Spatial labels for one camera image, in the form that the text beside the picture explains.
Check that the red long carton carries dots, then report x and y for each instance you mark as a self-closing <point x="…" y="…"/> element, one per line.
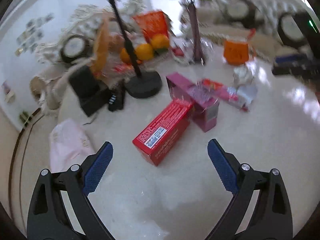
<point x="156" y="140"/>

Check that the silver wrapper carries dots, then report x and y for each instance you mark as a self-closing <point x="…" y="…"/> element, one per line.
<point x="245" y="85"/>

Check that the white tissue pack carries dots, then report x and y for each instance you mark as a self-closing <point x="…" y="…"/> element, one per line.
<point x="69" y="145"/>

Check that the white side table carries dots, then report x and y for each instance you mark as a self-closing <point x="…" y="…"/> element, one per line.
<point x="19" y="117"/>

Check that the red snack bag on tray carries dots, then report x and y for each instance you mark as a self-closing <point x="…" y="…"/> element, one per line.
<point x="152" y="23"/>

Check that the purple glossy carton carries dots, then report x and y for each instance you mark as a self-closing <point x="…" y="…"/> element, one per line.
<point x="206" y="106"/>

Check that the pink candy wrapper box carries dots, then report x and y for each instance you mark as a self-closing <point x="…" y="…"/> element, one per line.
<point x="227" y="94"/>

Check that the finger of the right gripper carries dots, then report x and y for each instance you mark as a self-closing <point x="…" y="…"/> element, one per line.
<point x="291" y="58"/>
<point x="304" y="70"/>

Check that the red rose in vase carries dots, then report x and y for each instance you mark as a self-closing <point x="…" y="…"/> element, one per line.
<point x="193" y="22"/>

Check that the long beige covered sofa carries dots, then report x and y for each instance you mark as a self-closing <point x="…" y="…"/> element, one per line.
<point x="266" y="41"/>

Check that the black phone stand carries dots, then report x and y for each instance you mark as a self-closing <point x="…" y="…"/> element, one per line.
<point x="144" y="84"/>

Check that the black remote control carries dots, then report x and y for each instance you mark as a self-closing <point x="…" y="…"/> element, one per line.
<point x="116" y="101"/>

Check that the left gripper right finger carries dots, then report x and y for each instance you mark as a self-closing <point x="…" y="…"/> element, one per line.
<point x="271" y="218"/>

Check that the orange paper gift bag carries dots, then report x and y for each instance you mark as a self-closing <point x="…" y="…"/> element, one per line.
<point x="236" y="53"/>

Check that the black speaker box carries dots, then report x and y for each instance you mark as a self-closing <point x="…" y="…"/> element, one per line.
<point x="92" y="94"/>

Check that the wall photo frames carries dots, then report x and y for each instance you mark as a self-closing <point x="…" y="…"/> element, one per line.
<point x="29" y="39"/>

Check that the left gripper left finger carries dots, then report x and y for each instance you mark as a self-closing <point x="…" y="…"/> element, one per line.
<point x="47" y="215"/>

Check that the far ornate sofa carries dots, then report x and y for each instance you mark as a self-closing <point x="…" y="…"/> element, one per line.
<point x="83" y="43"/>

